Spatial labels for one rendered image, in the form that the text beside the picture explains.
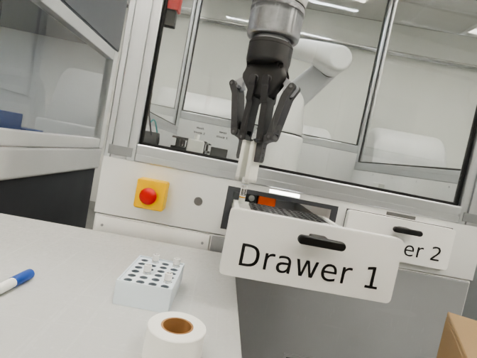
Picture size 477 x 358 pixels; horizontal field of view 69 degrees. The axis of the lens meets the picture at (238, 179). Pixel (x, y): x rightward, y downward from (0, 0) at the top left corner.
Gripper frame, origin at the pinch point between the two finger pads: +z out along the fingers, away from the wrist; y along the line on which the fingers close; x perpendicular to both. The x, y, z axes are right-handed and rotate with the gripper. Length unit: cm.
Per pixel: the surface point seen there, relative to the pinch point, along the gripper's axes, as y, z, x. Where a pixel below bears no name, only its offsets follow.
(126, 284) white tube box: 6.8, 21.0, 16.5
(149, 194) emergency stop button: 28.6, 12.4, -5.6
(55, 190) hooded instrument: 105, 28, -27
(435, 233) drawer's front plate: -28, 10, -53
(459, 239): -33, 11, -59
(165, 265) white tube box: 10.3, 21.3, 4.9
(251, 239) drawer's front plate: -4.9, 12.2, 2.9
